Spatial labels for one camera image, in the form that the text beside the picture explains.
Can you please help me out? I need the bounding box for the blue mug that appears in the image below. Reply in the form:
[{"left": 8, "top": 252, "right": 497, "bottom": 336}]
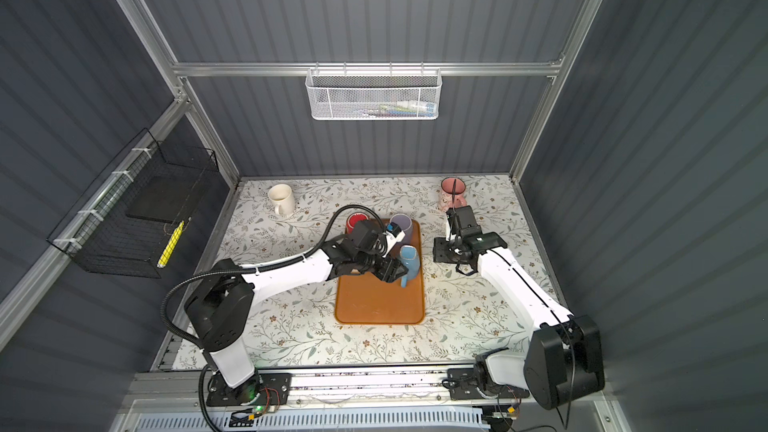
[{"left": 399, "top": 245, "right": 421, "bottom": 288}]

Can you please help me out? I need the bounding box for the pink patterned mug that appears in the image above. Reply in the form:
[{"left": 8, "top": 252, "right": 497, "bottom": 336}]
[{"left": 438, "top": 177, "right": 467, "bottom": 212}]

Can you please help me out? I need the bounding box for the white mug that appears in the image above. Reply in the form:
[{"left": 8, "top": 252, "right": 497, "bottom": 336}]
[{"left": 268, "top": 183, "right": 296, "bottom": 217}]

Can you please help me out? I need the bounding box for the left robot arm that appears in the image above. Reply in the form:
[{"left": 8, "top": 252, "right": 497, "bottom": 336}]
[{"left": 184, "top": 220, "right": 408, "bottom": 389}]

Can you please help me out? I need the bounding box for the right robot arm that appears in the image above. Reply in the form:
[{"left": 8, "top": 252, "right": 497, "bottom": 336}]
[{"left": 433, "top": 206, "right": 605, "bottom": 410}]

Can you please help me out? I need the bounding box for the red mug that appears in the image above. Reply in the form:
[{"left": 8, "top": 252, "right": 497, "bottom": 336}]
[{"left": 345, "top": 212, "right": 369, "bottom": 234}]

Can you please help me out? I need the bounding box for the purple mug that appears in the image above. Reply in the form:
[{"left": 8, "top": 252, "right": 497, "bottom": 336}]
[{"left": 390, "top": 214, "right": 413, "bottom": 245}]

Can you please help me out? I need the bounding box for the orange plastic tray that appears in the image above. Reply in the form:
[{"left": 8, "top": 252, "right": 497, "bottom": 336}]
[{"left": 334, "top": 217, "right": 427, "bottom": 326}]

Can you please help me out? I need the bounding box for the yellow marker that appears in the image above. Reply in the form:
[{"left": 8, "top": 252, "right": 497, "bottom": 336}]
[{"left": 157, "top": 221, "right": 185, "bottom": 269}]

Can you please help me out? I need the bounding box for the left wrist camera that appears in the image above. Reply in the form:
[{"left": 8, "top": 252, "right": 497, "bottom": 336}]
[{"left": 384, "top": 222, "right": 405, "bottom": 257}]

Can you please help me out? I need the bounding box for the aluminium rail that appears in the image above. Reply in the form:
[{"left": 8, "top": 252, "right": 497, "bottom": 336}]
[{"left": 128, "top": 365, "right": 601, "bottom": 403}]

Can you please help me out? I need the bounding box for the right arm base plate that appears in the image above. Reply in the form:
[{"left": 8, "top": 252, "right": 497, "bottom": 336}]
[{"left": 441, "top": 368, "right": 530, "bottom": 401}]

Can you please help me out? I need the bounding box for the white wire mesh basket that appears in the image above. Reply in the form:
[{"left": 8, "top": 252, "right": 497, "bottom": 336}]
[{"left": 305, "top": 69, "right": 443, "bottom": 121}]

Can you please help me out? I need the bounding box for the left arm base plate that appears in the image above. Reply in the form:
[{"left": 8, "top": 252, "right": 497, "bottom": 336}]
[{"left": 205, "top": 372, "right": 293, "bottom": 408}]

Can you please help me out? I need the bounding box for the white slotted cable duct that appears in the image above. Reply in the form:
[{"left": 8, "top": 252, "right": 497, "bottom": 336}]
[{"left": 134, "top": 406, "right": 490, "bottom": 432}]

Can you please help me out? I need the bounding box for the black corrugated cable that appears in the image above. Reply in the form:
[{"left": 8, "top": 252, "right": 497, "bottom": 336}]
[{"left": 160, "top": 203, "right": 385, "bottom": 432}]

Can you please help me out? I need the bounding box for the black wire basket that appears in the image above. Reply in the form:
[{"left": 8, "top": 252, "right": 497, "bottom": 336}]
[{"left": 47, "top": 133, "right": 219, "bottom": 279}]

